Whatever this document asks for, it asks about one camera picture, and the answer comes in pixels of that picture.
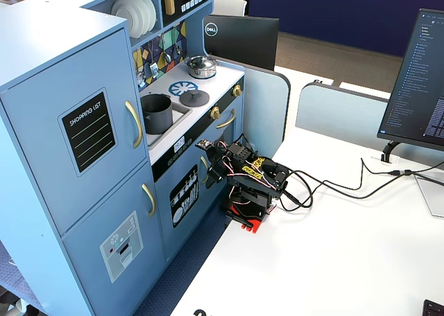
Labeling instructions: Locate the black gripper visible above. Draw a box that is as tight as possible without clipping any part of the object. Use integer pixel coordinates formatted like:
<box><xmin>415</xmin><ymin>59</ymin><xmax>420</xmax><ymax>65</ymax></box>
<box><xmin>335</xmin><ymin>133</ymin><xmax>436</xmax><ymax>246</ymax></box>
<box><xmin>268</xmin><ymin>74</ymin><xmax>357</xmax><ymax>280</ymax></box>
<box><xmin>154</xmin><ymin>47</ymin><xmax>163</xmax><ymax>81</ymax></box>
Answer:
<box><xmin>206</xmin><ymin>143</ymin><xmax>232</xmax><ymax>189</ymax></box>

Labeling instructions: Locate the dark gray pot lid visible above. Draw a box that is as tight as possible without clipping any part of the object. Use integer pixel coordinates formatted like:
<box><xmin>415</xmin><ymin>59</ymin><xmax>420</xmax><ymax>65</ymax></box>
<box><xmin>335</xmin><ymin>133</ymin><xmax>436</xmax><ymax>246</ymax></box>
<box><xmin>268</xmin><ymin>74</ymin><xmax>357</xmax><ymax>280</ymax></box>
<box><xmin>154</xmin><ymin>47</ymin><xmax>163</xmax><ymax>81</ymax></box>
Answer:
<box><xmin>179</xmin><ymin>89</ymin><xmax>210</xmax><ymax>107</ymax></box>

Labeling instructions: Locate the silver glass pot lid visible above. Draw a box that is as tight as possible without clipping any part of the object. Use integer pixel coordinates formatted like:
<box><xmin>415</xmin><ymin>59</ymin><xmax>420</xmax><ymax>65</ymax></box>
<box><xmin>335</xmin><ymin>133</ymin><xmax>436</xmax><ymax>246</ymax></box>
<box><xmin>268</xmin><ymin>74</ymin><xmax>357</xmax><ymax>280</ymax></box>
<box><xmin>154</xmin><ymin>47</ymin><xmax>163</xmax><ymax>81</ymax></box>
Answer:
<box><xmin>185</xmin><ymin>55</ymin><xmax>216</xmax><ymax>70</ymax></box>

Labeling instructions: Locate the black table clamp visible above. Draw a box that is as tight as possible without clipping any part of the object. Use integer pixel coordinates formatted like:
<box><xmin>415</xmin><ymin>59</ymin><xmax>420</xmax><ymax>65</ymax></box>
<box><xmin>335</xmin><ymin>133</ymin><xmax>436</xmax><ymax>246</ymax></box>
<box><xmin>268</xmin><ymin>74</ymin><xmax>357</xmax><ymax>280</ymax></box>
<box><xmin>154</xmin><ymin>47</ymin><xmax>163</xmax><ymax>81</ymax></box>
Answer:
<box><xmin>223</xmin><ymin>208</ymin><xmax>254</xmax><ymax>227</ymax></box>

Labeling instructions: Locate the blue oven door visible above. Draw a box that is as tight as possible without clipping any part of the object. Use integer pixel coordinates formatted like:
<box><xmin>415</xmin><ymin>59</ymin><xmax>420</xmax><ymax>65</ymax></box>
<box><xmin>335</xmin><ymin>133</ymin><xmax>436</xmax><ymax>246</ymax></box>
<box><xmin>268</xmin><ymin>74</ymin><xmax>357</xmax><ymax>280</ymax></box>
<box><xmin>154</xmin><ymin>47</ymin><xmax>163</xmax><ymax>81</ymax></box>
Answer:
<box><xmin>204</xmin><ymin>99</ymin><xmax>245</xmax><ymax>209</ymax></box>

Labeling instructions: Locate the blue dishwasher door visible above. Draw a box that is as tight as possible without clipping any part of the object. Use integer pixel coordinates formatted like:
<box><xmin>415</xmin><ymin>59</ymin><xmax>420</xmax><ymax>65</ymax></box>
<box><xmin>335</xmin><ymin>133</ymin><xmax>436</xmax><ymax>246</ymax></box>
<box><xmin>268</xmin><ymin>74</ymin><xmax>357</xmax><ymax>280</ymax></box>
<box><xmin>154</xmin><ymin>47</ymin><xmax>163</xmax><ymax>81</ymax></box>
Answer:
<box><xmin>154</xmin><ymin>146</ymin><xmax>213</xmax><ymax>260</ymax></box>

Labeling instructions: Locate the white toy sink basin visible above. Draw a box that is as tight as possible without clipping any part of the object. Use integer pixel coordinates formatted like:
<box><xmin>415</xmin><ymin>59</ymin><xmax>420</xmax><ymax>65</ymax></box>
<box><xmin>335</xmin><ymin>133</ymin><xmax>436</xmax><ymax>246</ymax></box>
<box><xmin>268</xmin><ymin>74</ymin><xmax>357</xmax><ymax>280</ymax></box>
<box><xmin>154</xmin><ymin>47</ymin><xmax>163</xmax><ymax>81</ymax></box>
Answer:
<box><xmin>142</xmin><ymin>103</ymin><xmax>194</xmax><ymax>148</ymax></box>

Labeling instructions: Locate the dark gray pot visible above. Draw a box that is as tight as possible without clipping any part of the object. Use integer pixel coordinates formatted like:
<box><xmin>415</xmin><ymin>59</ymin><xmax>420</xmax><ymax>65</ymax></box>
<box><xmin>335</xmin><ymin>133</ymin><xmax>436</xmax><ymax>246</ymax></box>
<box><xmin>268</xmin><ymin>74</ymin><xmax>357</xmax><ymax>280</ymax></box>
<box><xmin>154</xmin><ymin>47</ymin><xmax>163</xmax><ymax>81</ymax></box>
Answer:
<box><xmin>140</xmin><ymin>93</ymin><xmax>173</xmax><ymax>135</ymax></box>

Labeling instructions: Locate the light blue desk divider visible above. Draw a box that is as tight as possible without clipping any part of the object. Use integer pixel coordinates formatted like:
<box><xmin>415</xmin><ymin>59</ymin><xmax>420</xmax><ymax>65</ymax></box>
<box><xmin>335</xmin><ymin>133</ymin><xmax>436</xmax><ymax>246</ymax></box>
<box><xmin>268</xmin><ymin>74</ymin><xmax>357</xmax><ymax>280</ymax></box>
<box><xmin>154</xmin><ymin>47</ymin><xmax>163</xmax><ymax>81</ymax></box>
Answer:
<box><xmin>295</xmin><ymin>81</ymin><xmax>393</xmax><ymax>152</ymax></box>
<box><xmin>214</xmin><ymin>60</ymin><xmax>291</xmax><ymax>161</ymax></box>

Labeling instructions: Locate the silver metal pot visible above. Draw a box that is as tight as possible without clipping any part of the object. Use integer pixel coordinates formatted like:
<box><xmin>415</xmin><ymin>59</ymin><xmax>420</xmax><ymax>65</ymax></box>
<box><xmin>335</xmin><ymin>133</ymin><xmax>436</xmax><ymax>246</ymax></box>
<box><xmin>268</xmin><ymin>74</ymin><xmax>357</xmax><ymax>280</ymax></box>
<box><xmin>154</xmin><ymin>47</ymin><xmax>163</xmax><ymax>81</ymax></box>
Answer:
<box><xmin>184</xmin><ymin>55</ymin><xmax>218</xmax><ymax>80</ymax></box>

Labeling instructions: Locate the blue freezer door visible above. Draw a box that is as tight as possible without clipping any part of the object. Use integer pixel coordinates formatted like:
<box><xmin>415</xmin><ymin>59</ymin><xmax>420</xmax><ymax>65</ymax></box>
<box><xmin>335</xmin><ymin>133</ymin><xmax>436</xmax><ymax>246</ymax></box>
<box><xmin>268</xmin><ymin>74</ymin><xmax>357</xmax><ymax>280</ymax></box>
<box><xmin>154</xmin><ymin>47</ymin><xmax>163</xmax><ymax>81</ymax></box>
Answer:
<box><xmin>61</xmin><ymin>161</ymin><xmax>167</xmax><ymax>316</ymax></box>

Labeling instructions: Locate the silver slotted toy spatula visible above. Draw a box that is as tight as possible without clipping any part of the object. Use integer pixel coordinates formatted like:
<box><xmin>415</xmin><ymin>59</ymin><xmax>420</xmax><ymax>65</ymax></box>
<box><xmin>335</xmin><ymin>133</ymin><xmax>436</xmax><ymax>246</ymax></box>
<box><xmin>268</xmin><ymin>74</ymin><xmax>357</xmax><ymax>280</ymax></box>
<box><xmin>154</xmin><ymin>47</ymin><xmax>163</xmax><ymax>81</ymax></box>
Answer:
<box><xmin>148</xmin><ymin>42</ymin><xmax>159</xmax><ymax>78</ymax></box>

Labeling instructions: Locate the silver toy ladle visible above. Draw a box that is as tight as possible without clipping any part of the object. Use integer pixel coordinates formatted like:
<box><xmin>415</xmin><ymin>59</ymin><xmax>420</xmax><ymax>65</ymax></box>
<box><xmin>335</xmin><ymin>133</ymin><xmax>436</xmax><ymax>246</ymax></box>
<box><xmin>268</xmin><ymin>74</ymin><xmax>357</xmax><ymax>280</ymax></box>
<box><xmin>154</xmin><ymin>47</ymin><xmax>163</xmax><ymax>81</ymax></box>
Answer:
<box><xmin>162</xmin><ymin>35</ymin><xmax>173</xmax><ymax>64</ymax></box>

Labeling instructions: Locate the black shopping list board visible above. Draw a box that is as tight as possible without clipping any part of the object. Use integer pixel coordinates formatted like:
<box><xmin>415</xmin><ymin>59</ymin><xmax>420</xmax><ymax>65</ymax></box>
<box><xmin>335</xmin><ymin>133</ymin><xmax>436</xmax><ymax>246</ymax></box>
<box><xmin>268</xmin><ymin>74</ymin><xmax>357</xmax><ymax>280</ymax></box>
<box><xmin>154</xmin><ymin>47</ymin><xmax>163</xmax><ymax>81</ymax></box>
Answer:
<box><xmin>57</xmin><ymin>87</ymin><xmax>118</xmax><ymax>177</ymax></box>

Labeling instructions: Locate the black Dell monitor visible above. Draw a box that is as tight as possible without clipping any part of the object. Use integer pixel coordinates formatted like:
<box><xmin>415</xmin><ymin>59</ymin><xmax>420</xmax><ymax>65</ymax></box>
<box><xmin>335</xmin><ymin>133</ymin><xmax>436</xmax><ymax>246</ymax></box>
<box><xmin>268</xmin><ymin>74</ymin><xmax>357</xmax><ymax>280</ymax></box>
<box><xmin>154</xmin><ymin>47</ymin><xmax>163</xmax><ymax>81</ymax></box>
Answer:
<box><xmin>203</xmin><ymin>14</ymin><xmax>280</xmax><ymax>71</ymax></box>

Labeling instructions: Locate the blue fridge door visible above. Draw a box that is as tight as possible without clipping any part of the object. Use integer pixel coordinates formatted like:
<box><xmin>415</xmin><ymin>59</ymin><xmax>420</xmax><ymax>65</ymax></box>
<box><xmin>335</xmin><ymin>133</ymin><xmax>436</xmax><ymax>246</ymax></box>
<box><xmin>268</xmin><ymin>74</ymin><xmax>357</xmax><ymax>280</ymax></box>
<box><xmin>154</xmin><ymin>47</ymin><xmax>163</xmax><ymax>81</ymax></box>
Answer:
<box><xmin>0</xmin><ymin>28</ymin><xmax>150</xmax><ymax>237</ymax></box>

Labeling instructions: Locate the white chair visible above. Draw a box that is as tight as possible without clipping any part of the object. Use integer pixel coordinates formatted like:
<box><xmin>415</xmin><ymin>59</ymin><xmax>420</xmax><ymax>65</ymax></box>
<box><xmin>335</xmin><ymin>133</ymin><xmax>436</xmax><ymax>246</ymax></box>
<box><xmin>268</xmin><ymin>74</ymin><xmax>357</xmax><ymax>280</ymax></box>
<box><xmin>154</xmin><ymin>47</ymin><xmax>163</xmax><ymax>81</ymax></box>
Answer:
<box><xmin>212</xmin><ymin>0</ymin><xmax>248</xmax><ymax>17</ymax></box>

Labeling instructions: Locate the white toy plate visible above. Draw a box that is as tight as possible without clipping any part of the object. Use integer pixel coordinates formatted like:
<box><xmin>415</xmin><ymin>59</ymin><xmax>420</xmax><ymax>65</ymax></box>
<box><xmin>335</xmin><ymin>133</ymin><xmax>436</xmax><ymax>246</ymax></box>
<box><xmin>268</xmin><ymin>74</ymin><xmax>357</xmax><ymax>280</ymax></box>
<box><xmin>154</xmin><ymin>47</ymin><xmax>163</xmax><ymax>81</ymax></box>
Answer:
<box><xmin>130</xmin><ymin>0</ymin><xmax>157</xmax><ymax>33</ymax></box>
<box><xmin>121</xmin><ymin>0</ymin><xmax>151</xmax><ymax>36</ymax></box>
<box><xmin>110</xmin><ymin>0</ymin><xmax>142</xmax><ymax>38</ymax></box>

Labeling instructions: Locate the navy blue partition panel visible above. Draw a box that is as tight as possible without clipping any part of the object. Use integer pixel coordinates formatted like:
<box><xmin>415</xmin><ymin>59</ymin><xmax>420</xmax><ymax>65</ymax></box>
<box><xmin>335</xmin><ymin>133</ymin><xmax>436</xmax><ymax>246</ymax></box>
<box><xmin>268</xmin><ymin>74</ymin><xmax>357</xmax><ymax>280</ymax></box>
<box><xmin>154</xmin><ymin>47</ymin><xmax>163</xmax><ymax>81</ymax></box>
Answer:
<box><xmin>248</xmin><ymin>0</ymin><xmax>444</xmax><ymax>58</ymax></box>

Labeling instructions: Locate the blue wooden toy kitchen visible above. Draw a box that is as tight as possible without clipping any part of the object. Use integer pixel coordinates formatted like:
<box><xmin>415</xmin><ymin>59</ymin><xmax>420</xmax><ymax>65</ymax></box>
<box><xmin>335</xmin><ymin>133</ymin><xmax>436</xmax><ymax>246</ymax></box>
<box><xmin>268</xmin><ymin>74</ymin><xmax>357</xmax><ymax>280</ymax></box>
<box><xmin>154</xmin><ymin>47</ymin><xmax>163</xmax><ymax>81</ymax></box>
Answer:
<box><xmin>0</xmin><ymin>0</ymin><xmax>246</xmax><ymax>316</ymax></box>

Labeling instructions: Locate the silver monitor stand base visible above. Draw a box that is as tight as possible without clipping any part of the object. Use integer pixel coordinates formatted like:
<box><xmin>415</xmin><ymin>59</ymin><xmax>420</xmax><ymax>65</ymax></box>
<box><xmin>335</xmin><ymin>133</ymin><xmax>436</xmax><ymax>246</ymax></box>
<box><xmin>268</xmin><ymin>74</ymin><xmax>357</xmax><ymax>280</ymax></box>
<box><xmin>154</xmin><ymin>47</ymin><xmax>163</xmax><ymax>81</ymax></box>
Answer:
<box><xmin>414</xmin><ymin>172</ymin><xmax>444</xmax><ymax>218</ymax></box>

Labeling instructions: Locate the monitor showing code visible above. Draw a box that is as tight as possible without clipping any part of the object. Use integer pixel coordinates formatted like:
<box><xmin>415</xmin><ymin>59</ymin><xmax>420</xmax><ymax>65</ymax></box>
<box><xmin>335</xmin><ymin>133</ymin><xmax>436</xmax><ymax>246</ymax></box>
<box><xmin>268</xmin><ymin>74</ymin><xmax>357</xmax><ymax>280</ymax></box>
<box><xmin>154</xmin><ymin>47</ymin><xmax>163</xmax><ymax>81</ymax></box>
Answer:
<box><xmin>377</xmin><ymin>8</ymin><xmax>444</xmax><ymax>149</ymax></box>

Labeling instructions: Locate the black keyboard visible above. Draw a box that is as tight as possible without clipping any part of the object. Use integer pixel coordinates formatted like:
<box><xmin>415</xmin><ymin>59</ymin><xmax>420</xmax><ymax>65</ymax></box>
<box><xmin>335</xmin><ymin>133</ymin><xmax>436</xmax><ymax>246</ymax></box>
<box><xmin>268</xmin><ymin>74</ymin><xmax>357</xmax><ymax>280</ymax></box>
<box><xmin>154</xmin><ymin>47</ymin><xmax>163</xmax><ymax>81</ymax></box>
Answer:
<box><xmin>422</xmin><ymin>299</ymin><xmax>444</xmax><ymax>316</ymax></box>

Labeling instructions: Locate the gold dishwasher door handle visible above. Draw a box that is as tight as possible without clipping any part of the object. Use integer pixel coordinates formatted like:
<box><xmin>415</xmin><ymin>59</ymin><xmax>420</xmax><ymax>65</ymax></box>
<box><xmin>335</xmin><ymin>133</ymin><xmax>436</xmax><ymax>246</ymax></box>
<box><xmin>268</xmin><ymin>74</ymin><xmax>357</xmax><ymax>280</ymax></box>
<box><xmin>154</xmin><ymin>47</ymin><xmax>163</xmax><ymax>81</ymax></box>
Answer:
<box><xmin>200</xmin><ymin>155</ymin><xmax>210</xmax><ymax>185</ymax></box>

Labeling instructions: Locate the gold oven door handle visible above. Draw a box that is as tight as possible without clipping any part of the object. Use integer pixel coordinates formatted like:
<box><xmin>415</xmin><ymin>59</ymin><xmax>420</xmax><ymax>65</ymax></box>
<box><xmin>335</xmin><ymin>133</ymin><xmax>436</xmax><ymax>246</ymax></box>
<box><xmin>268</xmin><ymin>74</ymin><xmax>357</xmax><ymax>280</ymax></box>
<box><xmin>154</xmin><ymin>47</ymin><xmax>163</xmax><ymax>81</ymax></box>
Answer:
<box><xmin>215</xmin><ymin>108</ymin><xmax>237</xmax><ymax>130</ymax></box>

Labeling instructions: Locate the red robot base mount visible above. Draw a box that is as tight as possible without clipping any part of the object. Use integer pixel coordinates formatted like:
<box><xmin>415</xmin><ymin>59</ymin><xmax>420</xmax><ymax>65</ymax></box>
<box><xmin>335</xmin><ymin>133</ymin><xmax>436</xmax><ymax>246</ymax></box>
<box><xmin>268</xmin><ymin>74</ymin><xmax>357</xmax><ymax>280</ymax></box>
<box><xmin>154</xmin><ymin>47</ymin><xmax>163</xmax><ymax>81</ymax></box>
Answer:
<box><xmin>225</xmin><ymin>201</ymin><xmax>277</xmax><ymax>234</ymax></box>

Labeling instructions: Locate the gold freezer door handle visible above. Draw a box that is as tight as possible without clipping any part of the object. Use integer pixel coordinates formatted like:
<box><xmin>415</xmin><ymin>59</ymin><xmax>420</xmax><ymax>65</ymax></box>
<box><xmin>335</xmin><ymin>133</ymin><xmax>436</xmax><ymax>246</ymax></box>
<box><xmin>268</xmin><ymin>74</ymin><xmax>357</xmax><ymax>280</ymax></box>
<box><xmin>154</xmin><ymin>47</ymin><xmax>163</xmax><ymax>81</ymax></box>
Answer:
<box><xmin>141</xmin><ymin>183</ymin><xmax>157</xmax><ymax>218</ymax></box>

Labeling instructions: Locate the black cable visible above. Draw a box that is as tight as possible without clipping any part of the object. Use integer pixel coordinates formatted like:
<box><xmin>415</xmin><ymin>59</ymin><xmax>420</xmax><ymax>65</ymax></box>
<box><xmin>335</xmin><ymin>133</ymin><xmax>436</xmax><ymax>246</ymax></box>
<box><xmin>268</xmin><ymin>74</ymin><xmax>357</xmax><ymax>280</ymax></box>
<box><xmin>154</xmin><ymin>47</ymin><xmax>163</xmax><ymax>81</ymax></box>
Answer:
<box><xmin>287</xmin><ymin>161</ymin><xmax>444</xmax><ymax>201</ymax></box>
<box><xmin>289</xmin><ymin>157</ymin><xmax>413</xmax><ymax>192</ymax></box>
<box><xmin>277</xmin><ymin>172</ymin><xmax>314</xmax><ymax>212</ymax></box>

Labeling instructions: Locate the gold fridge door handle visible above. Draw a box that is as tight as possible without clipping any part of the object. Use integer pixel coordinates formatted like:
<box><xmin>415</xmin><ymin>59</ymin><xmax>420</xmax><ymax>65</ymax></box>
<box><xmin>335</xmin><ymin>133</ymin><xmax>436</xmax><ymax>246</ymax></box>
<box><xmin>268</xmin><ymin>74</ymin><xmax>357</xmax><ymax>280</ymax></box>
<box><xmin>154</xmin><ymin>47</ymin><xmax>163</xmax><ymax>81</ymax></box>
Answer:
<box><xmin>124</xmin><ymin>100</ymin><xmax>144</xmax><ymax>149</ymax></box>

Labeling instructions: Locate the white desk cable grommet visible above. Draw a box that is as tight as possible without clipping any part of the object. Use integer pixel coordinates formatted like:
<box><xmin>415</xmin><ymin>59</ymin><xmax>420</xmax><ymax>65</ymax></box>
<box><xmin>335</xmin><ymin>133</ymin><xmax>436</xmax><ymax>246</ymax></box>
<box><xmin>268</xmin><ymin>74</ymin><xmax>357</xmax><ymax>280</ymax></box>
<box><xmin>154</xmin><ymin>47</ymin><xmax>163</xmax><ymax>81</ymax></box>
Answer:
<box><xmin>368</xmin><ymin>152</ymin><xmax>400</xmax><ymax>166</ymax></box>

